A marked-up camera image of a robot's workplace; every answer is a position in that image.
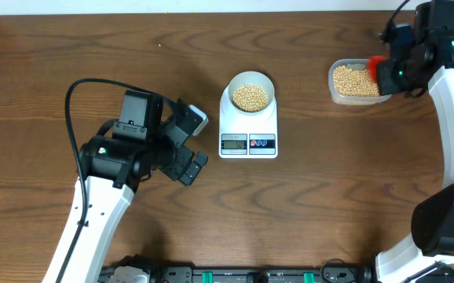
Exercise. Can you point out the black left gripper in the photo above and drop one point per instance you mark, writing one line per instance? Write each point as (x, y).
(177, 167)

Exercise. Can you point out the soybeans in container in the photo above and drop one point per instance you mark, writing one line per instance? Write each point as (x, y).
(353, 82)

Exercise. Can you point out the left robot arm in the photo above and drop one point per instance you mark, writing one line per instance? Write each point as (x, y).
(149, 136)

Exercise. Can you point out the grey plastic bowl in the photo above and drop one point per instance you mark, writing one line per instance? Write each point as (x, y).
(257, 78)

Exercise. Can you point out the white digital kitchen scale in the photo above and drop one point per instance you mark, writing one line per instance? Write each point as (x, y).
(247, 135)

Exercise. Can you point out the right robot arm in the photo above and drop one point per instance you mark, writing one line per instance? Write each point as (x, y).
(430, 245)

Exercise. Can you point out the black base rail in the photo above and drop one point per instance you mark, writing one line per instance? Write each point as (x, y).
(139, 269)

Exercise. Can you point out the soybeans in bowl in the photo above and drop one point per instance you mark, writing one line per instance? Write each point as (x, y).
(250, 98)

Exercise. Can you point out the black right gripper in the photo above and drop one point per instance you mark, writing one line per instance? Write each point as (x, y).
(385, 85)

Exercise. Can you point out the red measuring scoop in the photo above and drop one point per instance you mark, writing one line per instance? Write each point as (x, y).
(373, 64)

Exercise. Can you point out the clear plastic bean container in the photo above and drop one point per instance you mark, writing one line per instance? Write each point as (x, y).
(339, 99)

